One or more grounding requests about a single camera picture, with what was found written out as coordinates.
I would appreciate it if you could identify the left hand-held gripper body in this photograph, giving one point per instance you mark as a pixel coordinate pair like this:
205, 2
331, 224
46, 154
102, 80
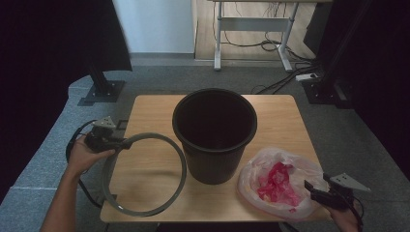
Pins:
101, 143

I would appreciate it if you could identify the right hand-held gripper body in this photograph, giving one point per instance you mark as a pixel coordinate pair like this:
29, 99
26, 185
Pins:
338, 198

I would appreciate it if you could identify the translucent plastic bag red print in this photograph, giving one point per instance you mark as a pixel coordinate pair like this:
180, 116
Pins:
277, 187

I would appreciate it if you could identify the dark green trash bin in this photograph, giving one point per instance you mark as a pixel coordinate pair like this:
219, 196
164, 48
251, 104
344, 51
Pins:
209, 167

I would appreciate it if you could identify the person's right hand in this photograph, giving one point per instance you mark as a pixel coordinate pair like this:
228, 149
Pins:
346, 222

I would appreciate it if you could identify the person's left hand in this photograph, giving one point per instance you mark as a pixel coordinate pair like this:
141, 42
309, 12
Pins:
79, 158

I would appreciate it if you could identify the black metal stand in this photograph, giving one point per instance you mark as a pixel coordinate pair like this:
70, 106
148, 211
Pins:
325, 90
101, 85

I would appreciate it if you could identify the white power strip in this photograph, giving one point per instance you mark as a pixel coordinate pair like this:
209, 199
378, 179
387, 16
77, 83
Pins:
306, 77

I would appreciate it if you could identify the black curtain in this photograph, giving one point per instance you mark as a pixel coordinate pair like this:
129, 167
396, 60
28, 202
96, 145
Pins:
48, 48
380, 64

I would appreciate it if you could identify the small black table bracket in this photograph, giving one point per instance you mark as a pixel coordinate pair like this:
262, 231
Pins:
122, 124

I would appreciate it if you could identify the white desk frame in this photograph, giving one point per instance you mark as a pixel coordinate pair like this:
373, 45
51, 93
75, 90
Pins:
254, 24

